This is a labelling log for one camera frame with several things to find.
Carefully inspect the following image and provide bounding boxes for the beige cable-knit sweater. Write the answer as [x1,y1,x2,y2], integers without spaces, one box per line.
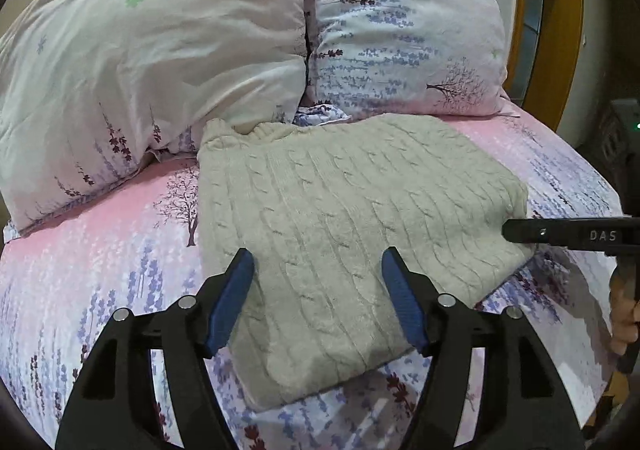
[198,114,533,411]

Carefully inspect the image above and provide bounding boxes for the person's right hand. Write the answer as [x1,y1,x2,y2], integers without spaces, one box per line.
[610,268,639,356]

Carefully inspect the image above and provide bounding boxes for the pink floral bed sheet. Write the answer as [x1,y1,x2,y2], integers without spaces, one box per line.
[1,112,622,449]

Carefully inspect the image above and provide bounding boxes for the right floral lavender pillow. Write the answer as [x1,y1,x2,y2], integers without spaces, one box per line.
[294,0,509,126]

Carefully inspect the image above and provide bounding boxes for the left floral white pillow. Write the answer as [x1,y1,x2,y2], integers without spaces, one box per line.
[1,0,306,233]

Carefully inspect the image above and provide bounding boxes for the yellow wooden bed frame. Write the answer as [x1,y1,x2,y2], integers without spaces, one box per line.
[439,0,640,142]

